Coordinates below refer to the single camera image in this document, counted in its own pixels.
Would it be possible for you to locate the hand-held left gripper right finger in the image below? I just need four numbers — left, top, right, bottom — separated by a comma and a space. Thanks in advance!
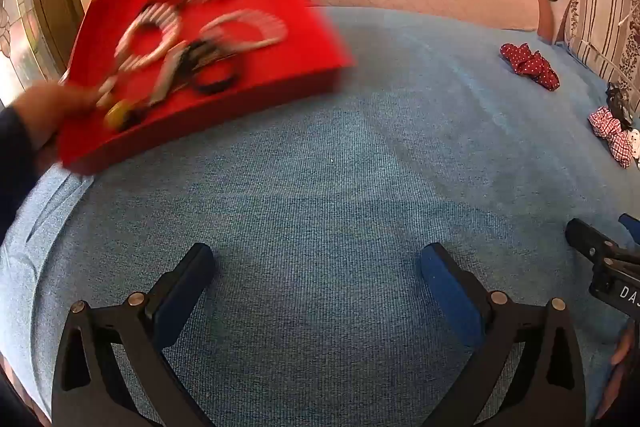
420, 243, 587, 427

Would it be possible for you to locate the black ruffled bracelet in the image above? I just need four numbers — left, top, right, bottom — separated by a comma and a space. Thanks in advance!
175, 39, 241, 95

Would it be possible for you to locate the black patterned scrunchie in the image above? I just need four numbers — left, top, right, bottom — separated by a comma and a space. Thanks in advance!
606, 83, 635, 124

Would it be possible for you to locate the red checked scrunchie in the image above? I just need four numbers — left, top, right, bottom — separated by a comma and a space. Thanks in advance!
587, 106, 633, 168

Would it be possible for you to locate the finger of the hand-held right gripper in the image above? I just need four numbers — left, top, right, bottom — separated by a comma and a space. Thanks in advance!
619, 213, 640, 243
566, 217, 640, 267

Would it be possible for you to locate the red box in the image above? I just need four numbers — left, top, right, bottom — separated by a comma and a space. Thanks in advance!
56, 0, 357, 175

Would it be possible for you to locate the stained glass window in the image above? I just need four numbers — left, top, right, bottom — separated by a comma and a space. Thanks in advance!
0, 0, 66, 108

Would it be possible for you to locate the person's right hand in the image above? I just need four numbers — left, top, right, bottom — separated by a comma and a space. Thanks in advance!
594, 322, 640, 423

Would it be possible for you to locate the white dotted scrunchie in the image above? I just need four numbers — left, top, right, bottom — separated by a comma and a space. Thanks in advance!
626, 127, 640, 168

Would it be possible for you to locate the blue bed cover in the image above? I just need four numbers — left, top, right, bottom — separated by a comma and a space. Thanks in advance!
0, 4, 640, 427

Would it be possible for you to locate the gold round pendant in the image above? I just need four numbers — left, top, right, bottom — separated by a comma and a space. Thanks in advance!
104, 102, 135, 129

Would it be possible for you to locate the silver clip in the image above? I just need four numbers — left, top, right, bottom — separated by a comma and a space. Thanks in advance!
149, 47, 187, 108

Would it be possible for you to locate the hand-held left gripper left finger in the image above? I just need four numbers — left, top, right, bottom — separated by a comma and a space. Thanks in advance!
51, 243, 217, 427

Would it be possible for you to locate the red polka-dot scrunchie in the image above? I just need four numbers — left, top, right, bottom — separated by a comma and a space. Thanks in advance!
500, 42, 560, 92

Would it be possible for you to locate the striped floral cushion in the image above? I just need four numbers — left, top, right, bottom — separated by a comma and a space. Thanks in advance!
565, 0, 640, 88

